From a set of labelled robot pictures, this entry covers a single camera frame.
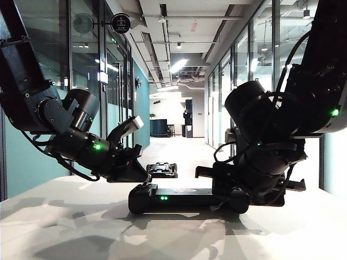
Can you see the small green potted plant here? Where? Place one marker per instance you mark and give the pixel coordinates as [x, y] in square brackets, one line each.
[153, 116]

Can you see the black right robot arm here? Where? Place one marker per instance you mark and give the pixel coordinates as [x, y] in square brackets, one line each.
[311, 103]

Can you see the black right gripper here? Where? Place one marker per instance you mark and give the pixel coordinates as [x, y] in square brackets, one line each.
[225, 176]

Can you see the black wheeled robot car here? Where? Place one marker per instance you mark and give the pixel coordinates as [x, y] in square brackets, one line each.
[162, 170]

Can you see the red ceiling tag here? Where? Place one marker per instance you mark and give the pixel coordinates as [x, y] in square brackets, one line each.
[193, 26]

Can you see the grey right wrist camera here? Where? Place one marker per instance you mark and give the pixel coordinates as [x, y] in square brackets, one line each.
[230, 138]

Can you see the dark blue bar counter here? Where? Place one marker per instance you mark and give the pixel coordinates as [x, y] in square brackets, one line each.
[158, 129]

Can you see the long linear ceiling light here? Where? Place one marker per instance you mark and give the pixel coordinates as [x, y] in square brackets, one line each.
[178, 65]

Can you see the black remote control with joysticks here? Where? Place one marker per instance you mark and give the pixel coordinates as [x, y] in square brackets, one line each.
[176, 199]

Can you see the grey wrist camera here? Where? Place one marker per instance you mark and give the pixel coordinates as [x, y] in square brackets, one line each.
[132, 125]
[230, 138]

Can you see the round black hanging sign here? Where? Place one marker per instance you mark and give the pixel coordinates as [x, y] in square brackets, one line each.
[120, 23]

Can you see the dark bar stool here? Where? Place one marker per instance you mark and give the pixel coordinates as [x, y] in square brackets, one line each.
[171, 130]

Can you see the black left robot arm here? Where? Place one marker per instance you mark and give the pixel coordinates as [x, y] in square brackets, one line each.
[24, 67]

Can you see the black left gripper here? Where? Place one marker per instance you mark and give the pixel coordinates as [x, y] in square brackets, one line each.
[127, 168]

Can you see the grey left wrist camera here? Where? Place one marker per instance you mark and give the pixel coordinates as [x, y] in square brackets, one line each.
[132, 125]

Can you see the dark spiky wall ornament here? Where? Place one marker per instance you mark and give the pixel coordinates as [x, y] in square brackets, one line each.
[138, 82]

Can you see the black pendant ceiling lamp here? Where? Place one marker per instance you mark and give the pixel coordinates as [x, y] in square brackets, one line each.
[307, 13]

